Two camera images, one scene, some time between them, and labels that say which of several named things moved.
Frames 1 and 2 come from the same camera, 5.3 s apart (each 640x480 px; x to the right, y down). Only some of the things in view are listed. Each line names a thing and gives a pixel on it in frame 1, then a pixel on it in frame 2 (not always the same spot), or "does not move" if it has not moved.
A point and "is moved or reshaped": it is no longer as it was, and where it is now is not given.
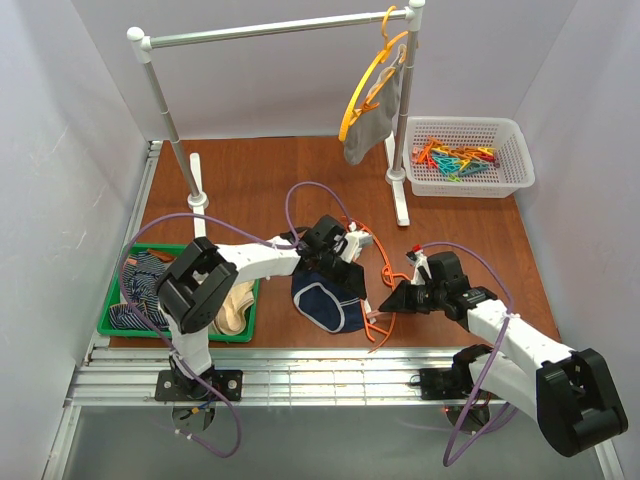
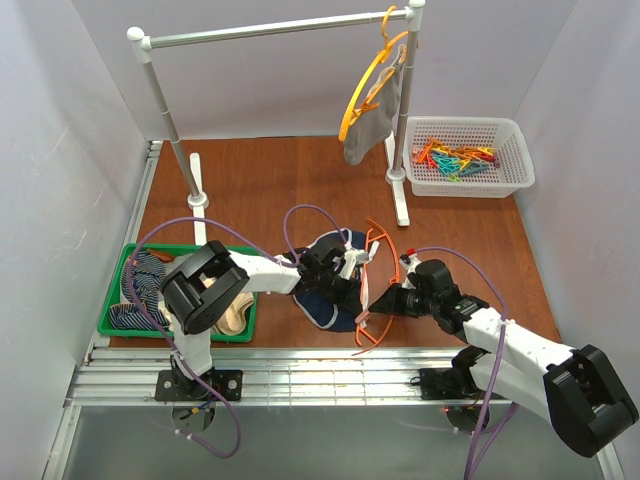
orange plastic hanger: x=389 y=280 -> x=360 y=333
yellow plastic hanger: x=388 y=45 does not move
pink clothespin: x=375 y=313 is moved or reshaped
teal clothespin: x=474 y=167 does not move
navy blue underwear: x=327 y=302 does not move
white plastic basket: x=467 y=156 does not move
